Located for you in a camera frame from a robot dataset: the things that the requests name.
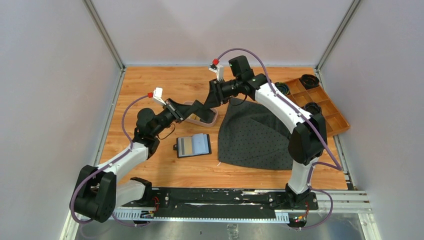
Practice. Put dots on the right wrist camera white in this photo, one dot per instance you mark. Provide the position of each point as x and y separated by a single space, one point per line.
218 70

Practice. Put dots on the pink oval tray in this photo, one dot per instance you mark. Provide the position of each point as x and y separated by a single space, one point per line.
207 124

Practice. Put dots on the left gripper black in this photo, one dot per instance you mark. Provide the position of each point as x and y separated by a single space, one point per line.
180 111

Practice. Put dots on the dark grey dotted cloth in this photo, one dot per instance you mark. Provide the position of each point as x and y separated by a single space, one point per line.
251 136

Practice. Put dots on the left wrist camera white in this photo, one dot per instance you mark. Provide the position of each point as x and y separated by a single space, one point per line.
157 96

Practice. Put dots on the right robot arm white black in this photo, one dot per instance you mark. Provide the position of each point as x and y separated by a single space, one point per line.
308 134

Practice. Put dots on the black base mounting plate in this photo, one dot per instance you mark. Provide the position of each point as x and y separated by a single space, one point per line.
223 203

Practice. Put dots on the aluminium frame rail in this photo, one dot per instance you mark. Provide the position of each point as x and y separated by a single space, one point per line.
331 203

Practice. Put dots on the coiled black belt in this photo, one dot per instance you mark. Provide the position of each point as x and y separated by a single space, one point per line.
309 81
313 108

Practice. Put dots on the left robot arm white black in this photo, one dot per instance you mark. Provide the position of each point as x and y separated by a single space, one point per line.
97 192

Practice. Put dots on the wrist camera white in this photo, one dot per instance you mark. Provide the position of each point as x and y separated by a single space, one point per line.
218 70
157 96

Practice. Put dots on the brown wooden compartment tray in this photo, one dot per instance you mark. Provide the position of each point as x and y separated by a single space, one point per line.
335 121

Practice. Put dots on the coiled black belt top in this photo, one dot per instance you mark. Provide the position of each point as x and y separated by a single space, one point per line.
309 81

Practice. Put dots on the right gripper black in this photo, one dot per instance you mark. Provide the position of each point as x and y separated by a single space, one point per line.
216 97

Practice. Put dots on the coiled black belt middle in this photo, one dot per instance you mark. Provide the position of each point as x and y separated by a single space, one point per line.
313 108

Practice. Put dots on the black leather card holder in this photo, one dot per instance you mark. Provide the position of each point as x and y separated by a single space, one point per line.
201 145

